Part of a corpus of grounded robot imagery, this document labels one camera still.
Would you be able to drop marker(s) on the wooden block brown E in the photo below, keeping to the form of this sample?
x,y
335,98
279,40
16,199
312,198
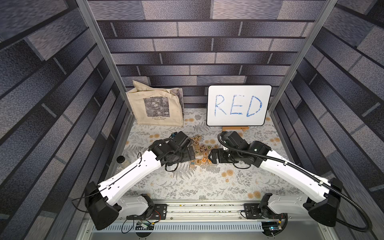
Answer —
x,y
198,162

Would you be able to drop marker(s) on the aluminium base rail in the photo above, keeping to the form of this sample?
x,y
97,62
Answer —
x,y
208,210

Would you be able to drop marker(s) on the wooden whiteboard stand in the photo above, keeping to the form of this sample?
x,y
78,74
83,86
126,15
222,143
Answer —
x,y
232,128

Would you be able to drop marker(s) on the beige canvas tote bag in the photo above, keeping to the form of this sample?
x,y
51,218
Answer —
x,y
157,106

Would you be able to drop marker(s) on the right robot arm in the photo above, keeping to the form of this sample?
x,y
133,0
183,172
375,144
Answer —
x,y
316,201

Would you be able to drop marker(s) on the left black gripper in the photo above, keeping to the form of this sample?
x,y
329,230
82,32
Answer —
x,y
188,155

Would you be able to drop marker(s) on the whiteboard with RED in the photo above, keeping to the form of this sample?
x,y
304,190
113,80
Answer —
x,y
238,105

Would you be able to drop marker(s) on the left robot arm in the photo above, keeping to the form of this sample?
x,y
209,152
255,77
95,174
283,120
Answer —
x,y
104,201

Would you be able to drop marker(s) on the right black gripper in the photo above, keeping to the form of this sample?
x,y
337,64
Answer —
x,y
221,154

